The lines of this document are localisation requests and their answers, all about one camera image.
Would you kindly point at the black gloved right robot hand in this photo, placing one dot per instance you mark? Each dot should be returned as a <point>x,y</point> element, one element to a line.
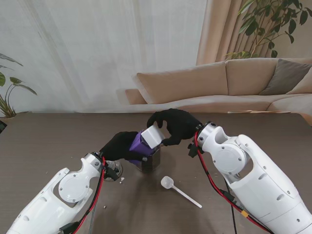
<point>180,124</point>

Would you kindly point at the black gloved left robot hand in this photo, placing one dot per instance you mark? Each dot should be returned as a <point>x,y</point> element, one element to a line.
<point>117,146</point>

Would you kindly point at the purple square coffee jar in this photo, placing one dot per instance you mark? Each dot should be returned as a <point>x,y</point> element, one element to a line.
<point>139,146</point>

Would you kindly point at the clear glass jar lid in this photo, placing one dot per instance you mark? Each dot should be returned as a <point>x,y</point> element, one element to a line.
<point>116,168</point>

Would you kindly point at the white square jar lid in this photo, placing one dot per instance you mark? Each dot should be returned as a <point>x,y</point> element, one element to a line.
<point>152,136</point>

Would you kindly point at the glass jar of coffee beans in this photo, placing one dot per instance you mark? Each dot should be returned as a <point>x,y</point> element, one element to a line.
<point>152,161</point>

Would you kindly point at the white plastic spoon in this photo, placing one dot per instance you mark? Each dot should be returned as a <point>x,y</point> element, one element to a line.
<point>167,182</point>

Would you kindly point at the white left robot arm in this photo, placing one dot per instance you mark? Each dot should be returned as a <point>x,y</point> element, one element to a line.
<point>63,195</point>

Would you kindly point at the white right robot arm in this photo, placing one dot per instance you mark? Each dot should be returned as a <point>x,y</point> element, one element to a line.
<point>248,170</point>

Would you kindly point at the white paper scrap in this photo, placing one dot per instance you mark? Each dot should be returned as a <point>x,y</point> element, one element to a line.
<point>122,180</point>

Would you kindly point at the beige sofa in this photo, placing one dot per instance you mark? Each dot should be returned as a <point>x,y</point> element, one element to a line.
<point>195,80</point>

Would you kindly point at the white sheer curtain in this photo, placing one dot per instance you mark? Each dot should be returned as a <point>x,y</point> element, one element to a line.
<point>97,48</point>

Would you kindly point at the beige curtain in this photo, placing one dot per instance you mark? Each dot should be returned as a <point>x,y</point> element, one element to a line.
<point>219,29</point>

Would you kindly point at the tan plant pot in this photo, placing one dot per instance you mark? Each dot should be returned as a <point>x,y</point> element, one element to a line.
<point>7,120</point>

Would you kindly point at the grey sofa cushion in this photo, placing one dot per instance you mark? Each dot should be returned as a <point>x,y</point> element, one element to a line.
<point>285,75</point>

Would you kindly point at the dark flat screen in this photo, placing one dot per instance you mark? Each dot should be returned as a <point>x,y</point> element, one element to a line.
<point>2,127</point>

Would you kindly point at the broad leaf green plant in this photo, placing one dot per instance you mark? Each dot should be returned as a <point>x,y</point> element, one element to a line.
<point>16,80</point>

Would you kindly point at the tall leafy green plant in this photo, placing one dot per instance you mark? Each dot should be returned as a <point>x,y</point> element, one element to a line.
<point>252,26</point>

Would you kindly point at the beige sofa cushion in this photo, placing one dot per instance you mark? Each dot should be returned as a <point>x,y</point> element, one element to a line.
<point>304,85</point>

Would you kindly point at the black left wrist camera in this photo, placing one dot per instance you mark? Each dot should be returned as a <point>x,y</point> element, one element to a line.
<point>111,173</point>

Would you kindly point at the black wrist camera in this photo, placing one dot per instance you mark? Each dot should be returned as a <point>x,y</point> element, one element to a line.
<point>111,173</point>
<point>192,150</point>

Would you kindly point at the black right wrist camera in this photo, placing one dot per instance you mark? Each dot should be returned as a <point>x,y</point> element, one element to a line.
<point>192,150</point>

